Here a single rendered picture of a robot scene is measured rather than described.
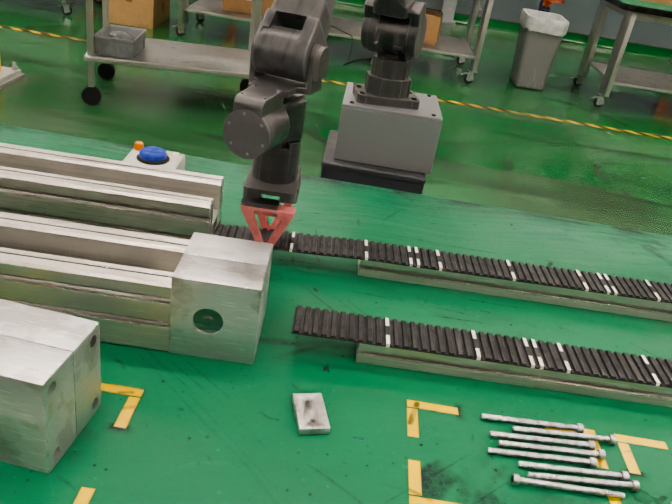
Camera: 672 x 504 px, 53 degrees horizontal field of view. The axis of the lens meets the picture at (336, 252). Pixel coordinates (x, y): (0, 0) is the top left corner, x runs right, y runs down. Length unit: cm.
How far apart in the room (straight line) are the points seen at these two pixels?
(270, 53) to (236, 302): 29
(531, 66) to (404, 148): 454
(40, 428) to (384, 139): 87
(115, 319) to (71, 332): 13
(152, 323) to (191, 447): 16
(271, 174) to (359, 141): 46
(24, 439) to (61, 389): 5
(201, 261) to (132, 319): 10
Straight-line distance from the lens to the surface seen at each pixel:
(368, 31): 127
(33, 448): 62
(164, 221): 88
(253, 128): 76
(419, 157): 130
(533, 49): 576
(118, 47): 385
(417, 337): 77
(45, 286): 74
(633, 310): 102
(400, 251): 93
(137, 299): 72
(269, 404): 69
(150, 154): 104
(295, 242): 91
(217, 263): 72
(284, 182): 85
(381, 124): 128
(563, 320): 95
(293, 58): 80
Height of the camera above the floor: 124
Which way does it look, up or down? 28 degrees down
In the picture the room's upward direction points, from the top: 10 degrees clockwise
